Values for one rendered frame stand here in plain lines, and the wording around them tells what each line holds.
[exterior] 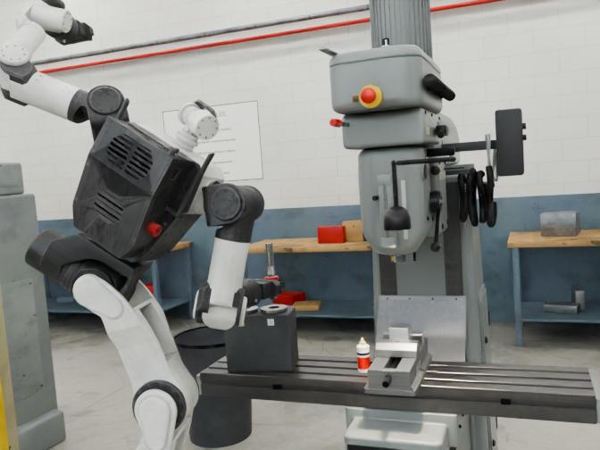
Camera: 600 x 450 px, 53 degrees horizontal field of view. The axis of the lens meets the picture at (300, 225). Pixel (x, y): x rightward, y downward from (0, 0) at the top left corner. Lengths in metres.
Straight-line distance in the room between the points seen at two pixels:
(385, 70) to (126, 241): 0.79
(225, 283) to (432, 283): 0.98
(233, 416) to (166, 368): 2.13
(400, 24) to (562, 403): 1.22
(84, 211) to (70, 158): 6.45
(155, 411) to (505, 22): 5.16
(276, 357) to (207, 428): 1.81
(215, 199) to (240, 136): 5.27
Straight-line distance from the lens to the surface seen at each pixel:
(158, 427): 1.66
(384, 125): 1.75
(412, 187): 1.78
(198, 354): 3.60
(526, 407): 1.85
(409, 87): 1.65
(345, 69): 1.69
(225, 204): 1.44
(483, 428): 2.44
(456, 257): 2.24
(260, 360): 2.03
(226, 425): 3.76
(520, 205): 6.03
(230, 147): 6.76
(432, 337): 2.24
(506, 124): 2.03
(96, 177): 1.51
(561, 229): 5.53
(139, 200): 1.44
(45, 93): 1.73
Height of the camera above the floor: 1.57
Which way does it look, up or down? 5 degrees down
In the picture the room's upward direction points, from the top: 4 degrees counter-clockwise
